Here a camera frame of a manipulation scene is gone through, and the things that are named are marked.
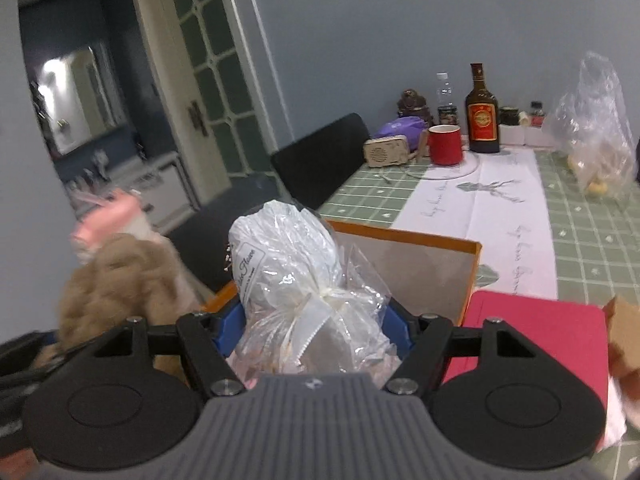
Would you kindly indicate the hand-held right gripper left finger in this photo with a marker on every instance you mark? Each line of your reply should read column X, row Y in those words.
column 227, row 332

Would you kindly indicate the clear plastic bottle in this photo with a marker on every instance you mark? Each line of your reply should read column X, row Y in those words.
column 446, row 100

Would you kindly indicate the white tray box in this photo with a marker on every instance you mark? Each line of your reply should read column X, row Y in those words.
column 530, row 135

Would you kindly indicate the brown plush toy pink dress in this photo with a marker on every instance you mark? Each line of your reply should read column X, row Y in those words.
column 125, row 280

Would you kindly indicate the pink white cloth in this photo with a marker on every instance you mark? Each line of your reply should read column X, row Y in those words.
column 622, row 415

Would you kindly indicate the brown figurine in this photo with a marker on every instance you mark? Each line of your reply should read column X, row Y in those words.
column 414, row 105

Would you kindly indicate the small dark jar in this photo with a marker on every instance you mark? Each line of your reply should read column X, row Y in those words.
column 509, row 116

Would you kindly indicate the purple bag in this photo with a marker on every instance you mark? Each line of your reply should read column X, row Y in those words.
column 400, row 127

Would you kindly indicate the pink box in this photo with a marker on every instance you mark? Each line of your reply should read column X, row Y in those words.
column 540, row 330

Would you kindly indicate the small wooden box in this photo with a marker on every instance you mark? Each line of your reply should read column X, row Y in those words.
column 385, row 151

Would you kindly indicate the white cabinet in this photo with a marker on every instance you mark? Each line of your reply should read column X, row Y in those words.
column 160, row 190

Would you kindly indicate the red mug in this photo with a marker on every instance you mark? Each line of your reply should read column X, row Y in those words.
column 445, row 147

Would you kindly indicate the plastic-wrapped white soft item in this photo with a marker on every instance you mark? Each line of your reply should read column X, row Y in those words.
column 285, row 260

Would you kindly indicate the small jar red label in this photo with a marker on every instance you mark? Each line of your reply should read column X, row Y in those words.
column 536, row 114

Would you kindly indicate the black chair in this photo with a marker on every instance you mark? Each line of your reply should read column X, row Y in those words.
column 210, row 240
column 320, row 160

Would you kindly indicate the orange-rimmed white box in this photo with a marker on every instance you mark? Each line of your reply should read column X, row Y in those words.
column 425, row 270

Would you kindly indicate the white door with glass panes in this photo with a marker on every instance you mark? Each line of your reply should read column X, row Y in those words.
column 215, row 85

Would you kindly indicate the clear plastic bag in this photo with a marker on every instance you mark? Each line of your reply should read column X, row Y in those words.
column 595, row 125

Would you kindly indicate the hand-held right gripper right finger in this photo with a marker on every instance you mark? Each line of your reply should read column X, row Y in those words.
column 404, row 332

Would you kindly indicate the white table runner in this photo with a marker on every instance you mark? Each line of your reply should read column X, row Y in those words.
column 490, row 220

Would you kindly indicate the brown liquor bottle red label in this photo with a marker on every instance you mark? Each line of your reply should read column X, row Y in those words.
column 482, row 125

